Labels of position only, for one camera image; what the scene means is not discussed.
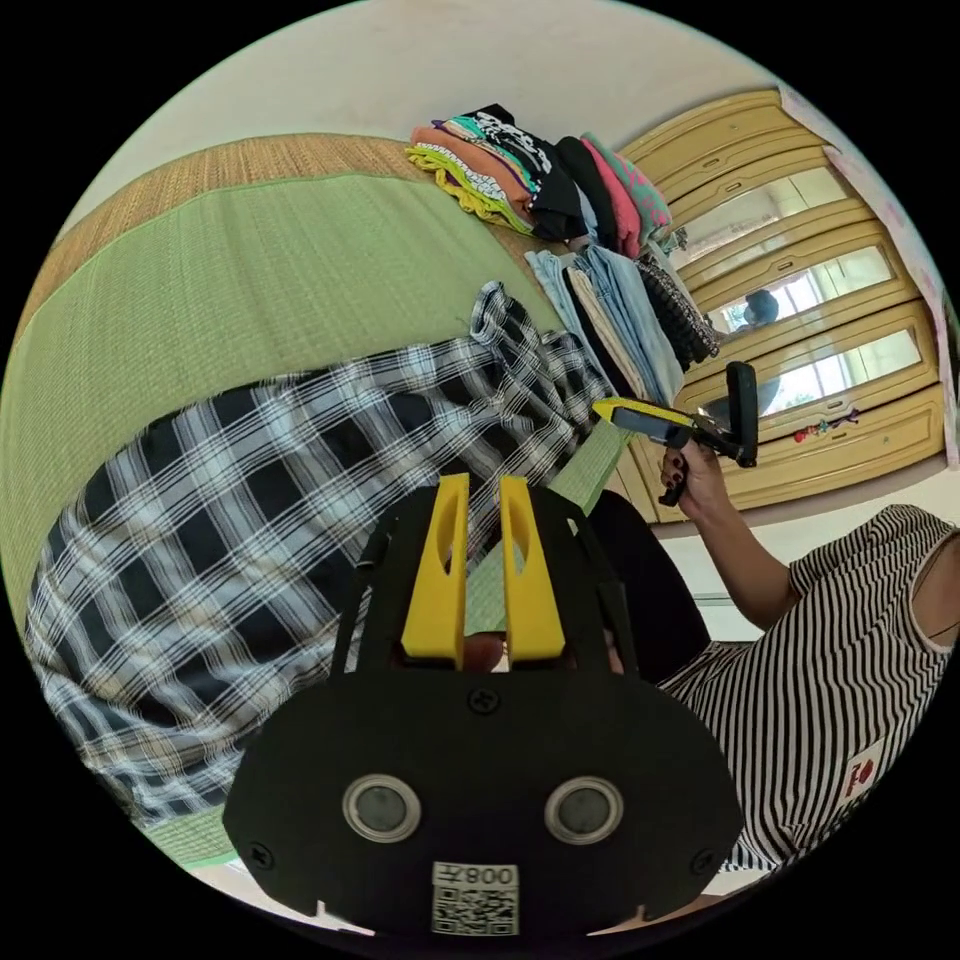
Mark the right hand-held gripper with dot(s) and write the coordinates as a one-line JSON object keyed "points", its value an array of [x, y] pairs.
{"points": [[652, 429]]}

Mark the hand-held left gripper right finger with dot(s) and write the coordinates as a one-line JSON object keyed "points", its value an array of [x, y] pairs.
{"points": [[534, 600]]}

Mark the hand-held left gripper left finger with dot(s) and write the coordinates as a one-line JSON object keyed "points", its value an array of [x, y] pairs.
{"points": [[435, 600]]}

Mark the pile of clothes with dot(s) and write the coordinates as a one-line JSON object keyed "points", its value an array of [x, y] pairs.
{"points": [[600, 300]]}

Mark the person's right hand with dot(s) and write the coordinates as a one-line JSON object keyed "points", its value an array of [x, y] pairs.
{"points": [[701, 487]]}

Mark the person's right forearm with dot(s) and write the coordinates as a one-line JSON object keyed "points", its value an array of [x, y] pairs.
{"points": [[750, 570]]}

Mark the black white plaid pants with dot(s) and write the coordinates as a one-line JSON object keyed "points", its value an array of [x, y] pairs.
{"points": [[247, 510]]}

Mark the person's body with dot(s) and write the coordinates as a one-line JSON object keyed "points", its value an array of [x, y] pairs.
{"points": [[825, 712]]}

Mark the bed with green woven mat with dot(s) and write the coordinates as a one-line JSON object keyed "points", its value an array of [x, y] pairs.
{"points": [[225, 262]]}

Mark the yellow cupboard with mirror doors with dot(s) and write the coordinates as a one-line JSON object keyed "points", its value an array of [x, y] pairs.
{"points": [[847, 450]]}

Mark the person's left hand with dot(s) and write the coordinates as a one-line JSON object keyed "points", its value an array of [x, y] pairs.
{"points": [[486, 654]]}

